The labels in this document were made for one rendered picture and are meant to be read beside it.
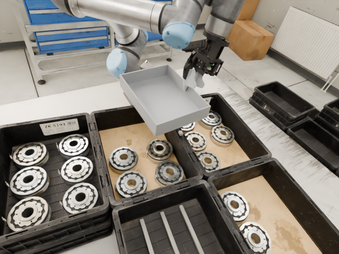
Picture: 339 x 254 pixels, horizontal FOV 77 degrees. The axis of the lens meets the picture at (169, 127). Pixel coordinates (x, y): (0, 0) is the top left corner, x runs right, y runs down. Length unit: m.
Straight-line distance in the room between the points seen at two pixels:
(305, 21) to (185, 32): 3.31
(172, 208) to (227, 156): 0.33
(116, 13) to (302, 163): 1.09
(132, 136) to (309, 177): 0.87
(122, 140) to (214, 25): 0.54
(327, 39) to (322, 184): 2.66
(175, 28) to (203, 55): 0.16
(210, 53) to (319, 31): 3.09
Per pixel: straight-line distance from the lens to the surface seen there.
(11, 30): 3.44
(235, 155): 0.94
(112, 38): 2.68
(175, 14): 0.59
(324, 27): 3.69
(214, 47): 0.68
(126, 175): 0.76
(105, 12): 0.67
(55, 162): 0.87
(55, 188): 0.81
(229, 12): 0.67
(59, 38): 2.58
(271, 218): 0.86
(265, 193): 0.90
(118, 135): 0.91
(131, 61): 1.05
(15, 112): 1.32
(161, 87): 0.81
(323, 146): 2.07
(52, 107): 1.29
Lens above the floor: 1.51
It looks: 45 degrees down
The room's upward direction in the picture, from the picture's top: 11 degrees clockwise
